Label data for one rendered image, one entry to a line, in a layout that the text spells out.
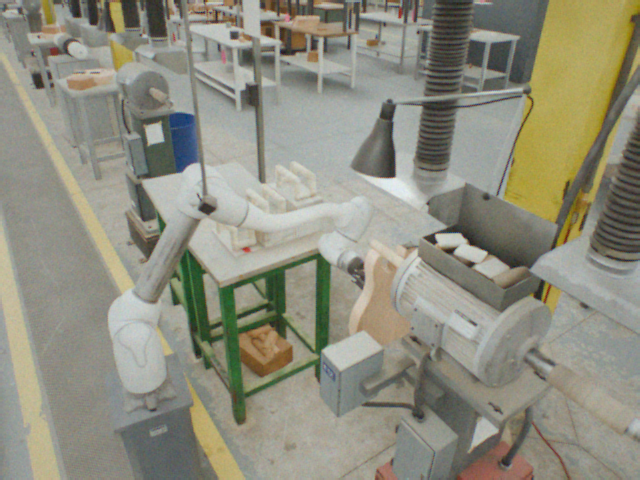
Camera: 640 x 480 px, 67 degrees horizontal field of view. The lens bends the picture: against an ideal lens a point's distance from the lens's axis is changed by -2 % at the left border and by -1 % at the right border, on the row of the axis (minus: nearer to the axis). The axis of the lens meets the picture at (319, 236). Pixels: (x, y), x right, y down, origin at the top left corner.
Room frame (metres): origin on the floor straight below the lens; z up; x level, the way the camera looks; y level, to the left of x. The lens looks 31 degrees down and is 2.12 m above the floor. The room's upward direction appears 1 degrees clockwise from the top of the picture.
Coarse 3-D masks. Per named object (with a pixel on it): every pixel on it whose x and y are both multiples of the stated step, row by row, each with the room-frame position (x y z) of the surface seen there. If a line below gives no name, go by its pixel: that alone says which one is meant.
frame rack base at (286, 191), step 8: (272, 184) 2.14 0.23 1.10; (288, 184) 2.14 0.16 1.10; (280, 192) 2.05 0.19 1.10; (288, 192) 2.05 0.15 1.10; (272, 200) 2.10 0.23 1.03; (288, 200) 1.97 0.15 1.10; (304, 200) 1.97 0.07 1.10; (320, 200) 1.99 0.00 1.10; (288, 208) 1.97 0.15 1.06; (296, 208) 1.92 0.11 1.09; (304, 224) 1.94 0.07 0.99; (312, 224) 1.97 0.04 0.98; (320, 224) 1.99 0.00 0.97; (296, 232) 1.92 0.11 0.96; (304, 232) 1.94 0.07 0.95; (312, 232) 1.97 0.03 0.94
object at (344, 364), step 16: (352, 336) 1.07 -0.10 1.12; (368, 336) 1.07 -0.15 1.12; (336, 352) 1.01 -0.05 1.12; (352, 352) 1.01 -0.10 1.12; (368, 352) 1.01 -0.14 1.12; (336, 368) 0.95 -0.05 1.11; (352, 368) 0.96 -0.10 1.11; (368, 368) 0.99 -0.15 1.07; (320, 384) 1.01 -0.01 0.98; (336, 384) 0.95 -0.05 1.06; (352, 384) 0.96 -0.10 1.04; (336, 400) 0.94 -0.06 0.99; (352, 400) 0.97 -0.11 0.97; (368, 400) 1.00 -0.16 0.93
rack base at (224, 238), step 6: (240, 228) 1.98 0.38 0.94; (216, 234) 1.93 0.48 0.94; (222, 234) 1.93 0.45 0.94; (228, 234) 1.93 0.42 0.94; (240, 234) 1.93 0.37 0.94; (246, 234) 1.93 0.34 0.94; (222, 240) 1.87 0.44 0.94; (228, 240) 1.88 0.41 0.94; (240, 240) 1.88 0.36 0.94; (228, 246) 1.83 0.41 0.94; (252, 246) 1.83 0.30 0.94; (258, 246) 1.83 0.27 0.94; (234, 252) 1.78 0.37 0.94; (240, 252) 1.78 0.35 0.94; (252, 252) 1.79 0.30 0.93
